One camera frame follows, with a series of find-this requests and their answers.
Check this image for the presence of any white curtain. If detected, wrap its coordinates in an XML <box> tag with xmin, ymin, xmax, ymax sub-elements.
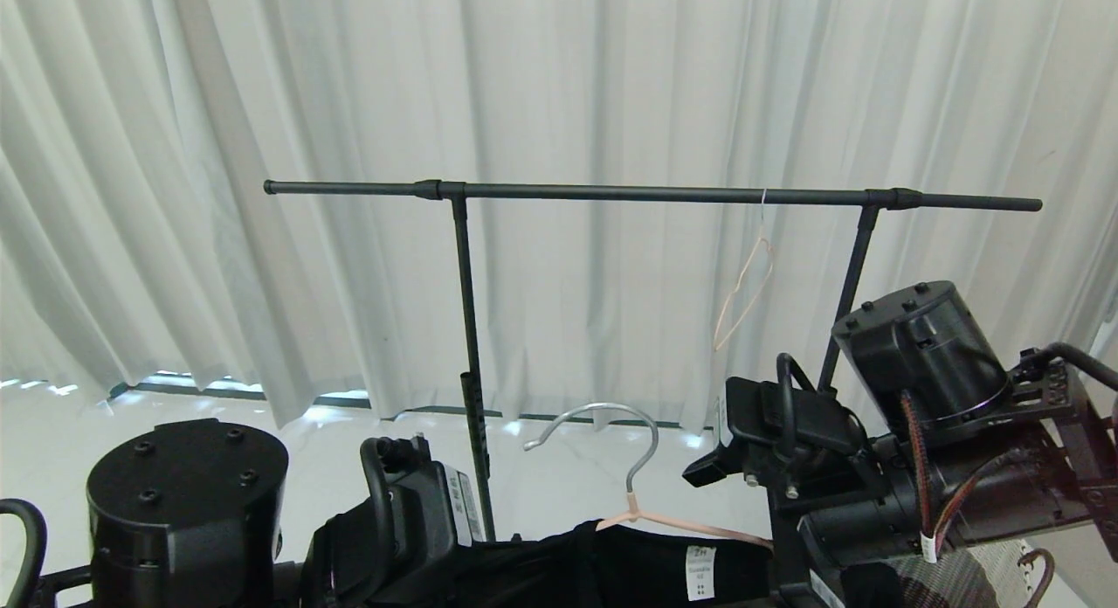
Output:
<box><xmin>0</xmin><ymin>0</ymin><xmax>1118</xmax><ymax>434</ymax></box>

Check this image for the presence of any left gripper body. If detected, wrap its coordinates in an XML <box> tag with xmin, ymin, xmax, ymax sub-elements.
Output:
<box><xmin>301</xmin><ymin>501</ymin><xmax>455</xmax><ymax>608</ymax></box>

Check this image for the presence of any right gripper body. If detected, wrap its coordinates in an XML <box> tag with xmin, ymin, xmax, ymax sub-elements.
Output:
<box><xmin>767</xmin><ymin>466</ymin><xmax>931</xmax><ymax>608</ymax></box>

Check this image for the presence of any pink clothes hanger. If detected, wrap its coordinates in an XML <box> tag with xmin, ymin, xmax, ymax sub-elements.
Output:
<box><xmin>522</xmin><ymin>403</ymin><xmax>776</xmax><ymax>553</ymax></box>
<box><xmin>712</xmin><ymin>197</ymin><xmax>776</xmax><ymax>354</ymax></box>

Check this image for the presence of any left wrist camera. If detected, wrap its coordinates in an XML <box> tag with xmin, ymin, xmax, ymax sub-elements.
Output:
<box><xmin>371</xmin><ymin>432</ymin><xmax>487</xmax><ymax>596</ymax></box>

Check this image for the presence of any black garment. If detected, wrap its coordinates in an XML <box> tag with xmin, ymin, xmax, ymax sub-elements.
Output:
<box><xmin>437</xmin><ymin>519</ymin><xmax>775</xmax><ymax>608</ymax></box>

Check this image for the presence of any white laundry basket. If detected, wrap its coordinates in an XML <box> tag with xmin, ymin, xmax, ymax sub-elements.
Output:
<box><xmin>891</xmin><ymin>538</ymin><xmax>1059</xmax><ymax>608</ymax></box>

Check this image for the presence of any black clothes rack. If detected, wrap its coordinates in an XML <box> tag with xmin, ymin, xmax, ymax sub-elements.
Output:
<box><xmin>264</xmin><ymin>179</ymin><xmax>1044</xmax><ymax>543</ymax></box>

